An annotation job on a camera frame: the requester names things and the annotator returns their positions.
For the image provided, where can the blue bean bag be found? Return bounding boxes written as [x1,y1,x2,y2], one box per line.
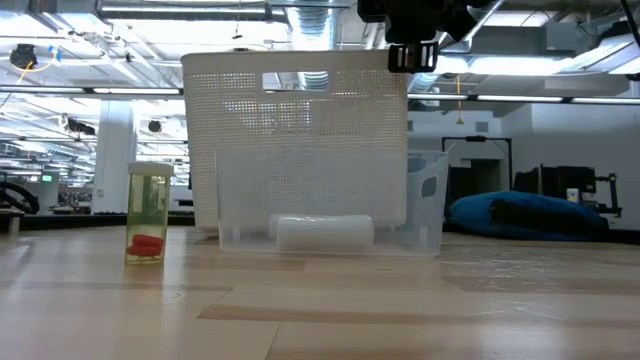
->
[446,190,610,243]

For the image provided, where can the black monitors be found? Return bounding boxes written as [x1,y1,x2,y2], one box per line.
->
[513,165,597,204]

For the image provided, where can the white perforated plastic basket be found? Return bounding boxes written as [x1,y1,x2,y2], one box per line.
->
[180,48,409,234]

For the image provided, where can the white plastic pill bottle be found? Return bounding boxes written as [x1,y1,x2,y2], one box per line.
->
[276,214,375,253]
[267,213,306,240]

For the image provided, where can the yellow hanging cord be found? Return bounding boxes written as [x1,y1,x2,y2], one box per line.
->
[453,74,465,126]

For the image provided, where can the black corrugated hose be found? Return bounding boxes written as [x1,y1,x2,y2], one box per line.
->
[0,180,41,216]

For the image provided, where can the yellow translucent pill bottle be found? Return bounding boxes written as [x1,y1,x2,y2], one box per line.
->
[124,161,175,266]

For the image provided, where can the black equipment stand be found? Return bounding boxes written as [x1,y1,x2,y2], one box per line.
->
[594,172,624,219]

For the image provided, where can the black cable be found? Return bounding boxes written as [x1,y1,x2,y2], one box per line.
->
[618,0,640,51]

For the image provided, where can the clear plastic bin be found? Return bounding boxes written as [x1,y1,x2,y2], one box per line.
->
[214,145,450,258]

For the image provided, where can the black rectangular frame rig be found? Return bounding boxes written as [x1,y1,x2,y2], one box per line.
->
[441,135,514,206]

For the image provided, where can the corrugated silver ventilation duct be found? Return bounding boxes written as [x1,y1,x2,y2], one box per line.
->
[287,0,342,91]

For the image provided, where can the ceiling light strip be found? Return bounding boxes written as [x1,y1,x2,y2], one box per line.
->
[571,97,640,106]
[93,88,181,96]
[476,95,564,104]

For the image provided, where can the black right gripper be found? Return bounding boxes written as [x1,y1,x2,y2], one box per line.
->
[357,0,496,74]

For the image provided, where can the black ceiling camera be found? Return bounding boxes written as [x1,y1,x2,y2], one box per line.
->
[9,43,39,71]

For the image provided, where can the white building column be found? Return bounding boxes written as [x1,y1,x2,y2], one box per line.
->
[90,99,139,215]

